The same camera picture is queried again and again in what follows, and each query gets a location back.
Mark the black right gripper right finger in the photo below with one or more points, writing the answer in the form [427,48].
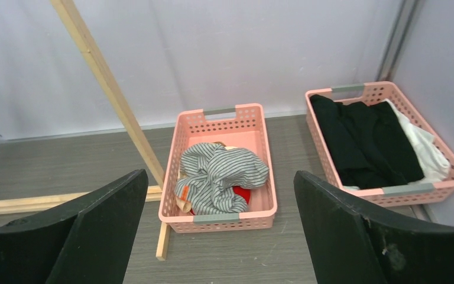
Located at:
[351,240]

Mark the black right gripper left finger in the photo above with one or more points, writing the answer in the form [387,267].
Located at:
[86,240]

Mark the red underwear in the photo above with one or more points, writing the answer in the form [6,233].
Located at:
[202,203]

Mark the grey striped boxer underwear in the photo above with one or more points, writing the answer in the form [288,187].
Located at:
[212,166]

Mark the beige underwear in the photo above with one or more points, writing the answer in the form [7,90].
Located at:
[186,207]

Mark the pink basket with clothes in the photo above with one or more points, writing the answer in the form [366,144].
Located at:
[372,93]

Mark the black folded garment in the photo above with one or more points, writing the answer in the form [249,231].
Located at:
[367,143]

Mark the white cloth in basket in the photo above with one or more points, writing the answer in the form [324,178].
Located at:
[433,163]

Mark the empty pink plastic basket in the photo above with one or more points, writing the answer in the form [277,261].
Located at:
[242,126]

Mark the wooden clothes rack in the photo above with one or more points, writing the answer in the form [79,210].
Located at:
[50,65]

